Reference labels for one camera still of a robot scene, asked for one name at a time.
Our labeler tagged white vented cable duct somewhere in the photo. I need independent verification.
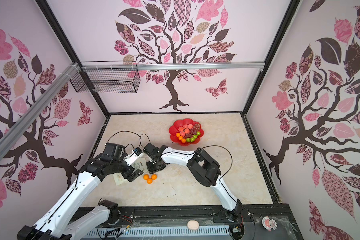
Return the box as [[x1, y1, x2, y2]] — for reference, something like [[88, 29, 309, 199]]
[[82, 226, 232, 240]]

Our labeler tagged aluminium rail wall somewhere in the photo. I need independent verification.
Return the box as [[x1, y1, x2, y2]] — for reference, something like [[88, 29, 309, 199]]
[[0, 63, 80, 161], [81, 61, 265, 71]]

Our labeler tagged white printed snack pouch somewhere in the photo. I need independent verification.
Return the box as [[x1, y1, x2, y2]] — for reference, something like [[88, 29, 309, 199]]
[[113, 158, 149, 186]]

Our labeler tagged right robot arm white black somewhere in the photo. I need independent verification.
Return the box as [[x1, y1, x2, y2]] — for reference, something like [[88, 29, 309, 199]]
[[143, 143, 243, 222]]

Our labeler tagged red flower-shaped fruit bowl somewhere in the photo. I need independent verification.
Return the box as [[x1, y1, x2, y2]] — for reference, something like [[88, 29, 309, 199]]
[[169, 118, 205, 147]]

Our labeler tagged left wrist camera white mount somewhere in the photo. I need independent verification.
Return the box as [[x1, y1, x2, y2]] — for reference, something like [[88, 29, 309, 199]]
[[124, 147, 144, 167]]

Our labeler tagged aluminium rail back wall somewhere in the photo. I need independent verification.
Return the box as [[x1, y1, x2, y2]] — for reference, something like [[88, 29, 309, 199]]
[[81, 61, 265, 71]]

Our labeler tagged round pink cartoon sticker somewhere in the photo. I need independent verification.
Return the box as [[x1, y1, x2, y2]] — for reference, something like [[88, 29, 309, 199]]
[[262, 217, 278, 232]]

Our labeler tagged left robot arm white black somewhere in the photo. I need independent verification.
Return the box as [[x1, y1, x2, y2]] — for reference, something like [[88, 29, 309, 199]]
[[17, 143, 143, 240]]

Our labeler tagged aluminium rail left wall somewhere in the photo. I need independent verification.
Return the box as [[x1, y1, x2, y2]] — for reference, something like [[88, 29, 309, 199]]
[[0, 63, 80, 161]]

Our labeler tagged black wire mesh basket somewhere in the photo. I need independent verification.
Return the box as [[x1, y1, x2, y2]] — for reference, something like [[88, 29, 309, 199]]
[[70, 60, 141, 94]]

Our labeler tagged purple fake grape bunch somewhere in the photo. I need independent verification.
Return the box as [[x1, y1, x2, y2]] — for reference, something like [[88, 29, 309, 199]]
[[187, 123, 201, 138]]

